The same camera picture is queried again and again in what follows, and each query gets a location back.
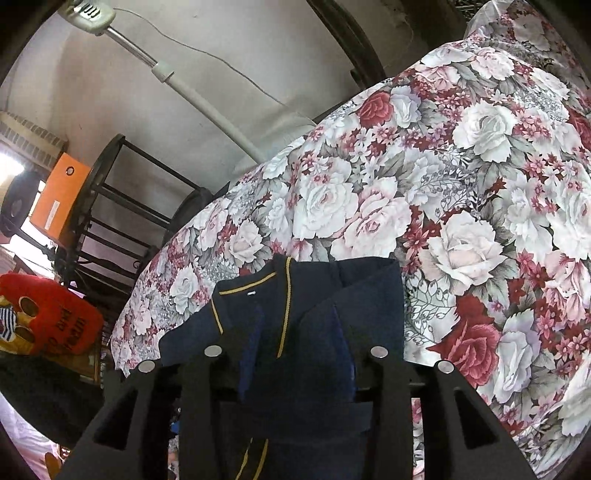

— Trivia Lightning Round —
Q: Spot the floral rose bedspread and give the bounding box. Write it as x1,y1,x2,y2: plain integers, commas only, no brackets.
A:
110,1,590,479

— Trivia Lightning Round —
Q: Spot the white power cable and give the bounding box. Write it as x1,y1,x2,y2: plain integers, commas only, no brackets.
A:
112,6,297,110

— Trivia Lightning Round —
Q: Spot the navy blue school cardigan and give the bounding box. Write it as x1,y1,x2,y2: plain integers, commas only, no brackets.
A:
159,255,405,479

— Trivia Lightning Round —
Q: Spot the red plush pillow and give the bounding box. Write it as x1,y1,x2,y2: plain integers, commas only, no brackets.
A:
1,272,103,356

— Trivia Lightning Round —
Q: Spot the white fan stand pole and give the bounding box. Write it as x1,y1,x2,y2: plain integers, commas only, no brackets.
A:
58,1,266,164

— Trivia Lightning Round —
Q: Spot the orange shoe box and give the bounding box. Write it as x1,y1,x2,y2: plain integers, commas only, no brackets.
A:
30,153,90,248

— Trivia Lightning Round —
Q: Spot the black metal rack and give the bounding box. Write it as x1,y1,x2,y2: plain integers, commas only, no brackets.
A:
55,134,214,294

